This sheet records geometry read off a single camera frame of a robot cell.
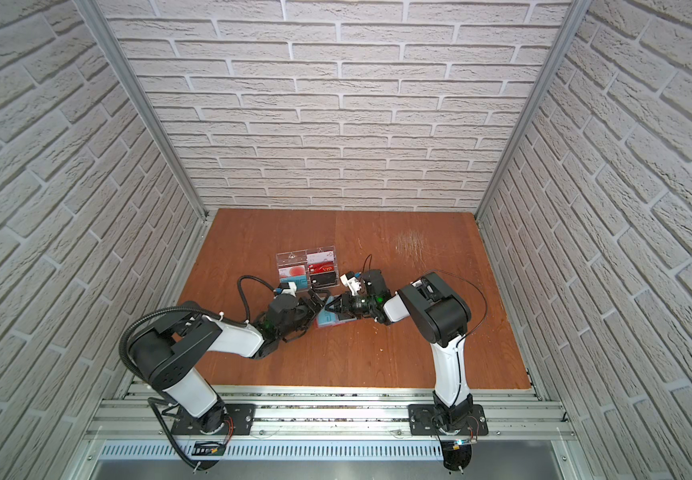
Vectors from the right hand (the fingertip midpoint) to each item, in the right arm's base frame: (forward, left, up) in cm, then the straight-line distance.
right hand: (326, 308), depth 91 cm
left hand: (+2, -1, +4) cm, 4 cm away
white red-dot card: (+12, +11, +4) cm, 17 cm away
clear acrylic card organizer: (+17, +9, +5) cm, 20 cm away
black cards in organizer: (+11, +1, 0) cm, 11 cm away
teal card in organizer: (+10, +8, +1) cm, 13 cm away
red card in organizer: (+14, +1, +3) cm, 14 cm away
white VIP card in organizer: (+16, +1, +5) cm, 17 cm away
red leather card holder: (-2, -1, 0) cm, 2 cm away
